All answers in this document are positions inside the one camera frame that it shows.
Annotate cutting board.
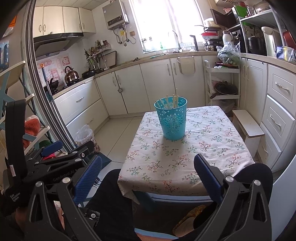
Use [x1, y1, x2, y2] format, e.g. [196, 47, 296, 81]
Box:
[102, 50, 117, 69]

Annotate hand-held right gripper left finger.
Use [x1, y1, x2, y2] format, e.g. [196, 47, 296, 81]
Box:
[24, 155, 103, 241]

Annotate white electric water boiler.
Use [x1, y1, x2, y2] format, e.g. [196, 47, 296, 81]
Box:
[261, 26, 281, 57]

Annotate steel kettle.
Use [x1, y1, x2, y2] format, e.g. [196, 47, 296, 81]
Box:
[64, 66, 80, 83]

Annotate black wok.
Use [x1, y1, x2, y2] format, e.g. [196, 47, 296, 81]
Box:
[44, 78, 59, 94]

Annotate trash bin with plastic liner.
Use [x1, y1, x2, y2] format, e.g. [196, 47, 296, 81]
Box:
[75, 124, 101, 153]

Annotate blue box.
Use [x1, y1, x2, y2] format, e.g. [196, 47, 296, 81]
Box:
[276, 46, 287, 59]

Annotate dark pot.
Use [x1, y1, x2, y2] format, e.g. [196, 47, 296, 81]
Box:
[210, 81, 238, 100]

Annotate microwave oven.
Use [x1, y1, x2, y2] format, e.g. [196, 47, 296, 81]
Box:
[210, 9, 240, 28]

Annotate orange plush slippers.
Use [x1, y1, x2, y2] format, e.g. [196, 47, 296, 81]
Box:
[24, 115, 41, 136]

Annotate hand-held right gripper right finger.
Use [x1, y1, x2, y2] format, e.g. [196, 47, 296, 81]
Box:
[192, 153, 273, 241]

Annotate teal perforated plastic basket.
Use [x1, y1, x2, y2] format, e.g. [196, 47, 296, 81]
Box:
[154, 96, 188, 141]

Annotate wall utensil rack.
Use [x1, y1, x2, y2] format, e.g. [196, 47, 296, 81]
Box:
[84, 40, 112, 70]

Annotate range hood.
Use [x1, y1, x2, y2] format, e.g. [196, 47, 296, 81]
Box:
[33, 32, 84, 58]

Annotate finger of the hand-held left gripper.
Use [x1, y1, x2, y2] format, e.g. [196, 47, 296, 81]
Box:
[40, 141, 63, 158]
[35, 140, 95, 171]

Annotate black tap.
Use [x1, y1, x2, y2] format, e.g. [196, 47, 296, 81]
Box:
[190, 35, 199, 51]

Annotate patterned slipper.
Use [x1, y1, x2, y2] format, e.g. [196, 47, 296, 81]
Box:
[172, 204, 208, 234]

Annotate white storage cart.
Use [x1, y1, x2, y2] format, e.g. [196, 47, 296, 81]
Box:
[203, 60, 241, 109]

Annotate white shoe rack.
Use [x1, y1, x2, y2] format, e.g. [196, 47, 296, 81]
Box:
[0, 60, 50, 153]

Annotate sliding door frame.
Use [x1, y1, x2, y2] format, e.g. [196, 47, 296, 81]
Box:
[25, 0, 77, 151]

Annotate bundle of wooden chopsticks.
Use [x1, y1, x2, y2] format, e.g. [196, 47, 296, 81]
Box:
[158, 88, 179, 109]

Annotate black frying pan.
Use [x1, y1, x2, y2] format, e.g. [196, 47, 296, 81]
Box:
[82, 70, 102, 78]

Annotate mop handle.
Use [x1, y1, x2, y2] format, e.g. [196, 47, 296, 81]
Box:
[40, 63, 55, 102]

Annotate floral tablecloth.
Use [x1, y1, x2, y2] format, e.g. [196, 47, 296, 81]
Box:
[117, 105, 255, 197]

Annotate chrome sink faucet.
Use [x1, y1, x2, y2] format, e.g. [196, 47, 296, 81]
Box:
[172, 30, 183, 52]

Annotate white wall cabinets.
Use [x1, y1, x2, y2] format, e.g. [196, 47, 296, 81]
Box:
[32, 6, 97, 39]

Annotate black rice cooker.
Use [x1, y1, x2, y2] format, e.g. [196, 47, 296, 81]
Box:
[247, 35, 265, 55]

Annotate water heater hoses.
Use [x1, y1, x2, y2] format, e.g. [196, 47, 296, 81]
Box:
[113, 28, 137, 45]

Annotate pink backsplash sticker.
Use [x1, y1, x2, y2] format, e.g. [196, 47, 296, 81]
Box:
[37, 54, 70, 81]

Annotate white metal shelf rack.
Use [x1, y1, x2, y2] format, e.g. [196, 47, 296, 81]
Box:
[225, 7, 287, 57]

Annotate white thermos jug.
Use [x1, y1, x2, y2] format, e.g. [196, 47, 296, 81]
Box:
[222, 30, 234, 45]

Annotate white hanging bin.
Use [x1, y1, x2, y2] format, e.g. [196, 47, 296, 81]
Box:
[177, 56, 195, 75]

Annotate red and green shoes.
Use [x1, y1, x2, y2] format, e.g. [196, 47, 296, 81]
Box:
[39, 140, 56, 160]

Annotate white base cabinet with doors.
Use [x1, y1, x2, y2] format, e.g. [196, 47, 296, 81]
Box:
[94, 56, 206, 115]

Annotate kitchen window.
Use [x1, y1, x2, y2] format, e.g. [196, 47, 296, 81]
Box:
[129, 0, 205, 54]

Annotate green plastic board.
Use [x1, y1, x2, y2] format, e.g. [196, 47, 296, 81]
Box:
[236, 6, 248, 18]

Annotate person's left hand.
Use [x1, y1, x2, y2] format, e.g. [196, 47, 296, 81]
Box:
[15, 206, 31, 232]

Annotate white base cabinet with wide drawers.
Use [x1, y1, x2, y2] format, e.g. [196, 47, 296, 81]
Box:
[53, 79, 109, 139]

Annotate white stool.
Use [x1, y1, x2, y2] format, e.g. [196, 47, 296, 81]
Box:
[232, 109, 265, 158]

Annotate dish rack with bowls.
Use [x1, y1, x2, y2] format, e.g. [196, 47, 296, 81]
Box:
[201, 27, 223, 52]

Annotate wall-mounted water heater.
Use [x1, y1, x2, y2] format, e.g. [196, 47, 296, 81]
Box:
[102, 0, 129, 30]

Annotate plastic bag of vegetables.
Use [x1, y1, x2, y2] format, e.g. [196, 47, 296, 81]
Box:
[217, 42, 242, 66]

